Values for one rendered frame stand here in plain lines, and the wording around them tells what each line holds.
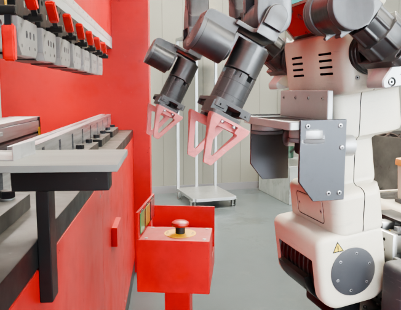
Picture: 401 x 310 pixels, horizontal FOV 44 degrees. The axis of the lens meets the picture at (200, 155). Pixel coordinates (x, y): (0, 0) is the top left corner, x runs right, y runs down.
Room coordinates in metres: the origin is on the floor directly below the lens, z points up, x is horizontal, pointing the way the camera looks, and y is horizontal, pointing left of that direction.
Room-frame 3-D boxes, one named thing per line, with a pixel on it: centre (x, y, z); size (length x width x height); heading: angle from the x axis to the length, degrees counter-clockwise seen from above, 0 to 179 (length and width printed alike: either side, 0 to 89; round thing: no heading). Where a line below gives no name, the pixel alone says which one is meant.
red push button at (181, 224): (1.08, 0.05, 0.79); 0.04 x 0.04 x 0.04
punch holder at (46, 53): (1.31, 0.44, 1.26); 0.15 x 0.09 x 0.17; 4
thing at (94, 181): (0.74, 0.21, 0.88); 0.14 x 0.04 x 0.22; 94
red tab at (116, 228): (1.77, 0.31, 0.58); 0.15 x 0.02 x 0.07; 4
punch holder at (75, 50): (1.70, 0.46, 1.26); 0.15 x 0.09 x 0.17; 4
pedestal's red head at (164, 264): (1.13, 0.05, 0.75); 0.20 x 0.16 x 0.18; 175
